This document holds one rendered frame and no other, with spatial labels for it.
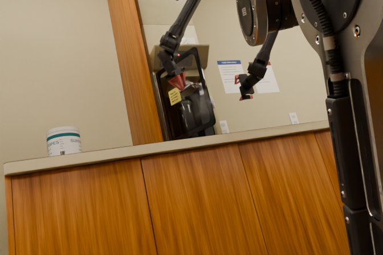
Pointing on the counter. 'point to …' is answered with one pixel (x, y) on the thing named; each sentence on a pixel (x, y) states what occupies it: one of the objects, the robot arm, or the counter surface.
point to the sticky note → (174, 95)
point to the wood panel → (132, 58)
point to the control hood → (203, 49)
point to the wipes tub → (63, 140)
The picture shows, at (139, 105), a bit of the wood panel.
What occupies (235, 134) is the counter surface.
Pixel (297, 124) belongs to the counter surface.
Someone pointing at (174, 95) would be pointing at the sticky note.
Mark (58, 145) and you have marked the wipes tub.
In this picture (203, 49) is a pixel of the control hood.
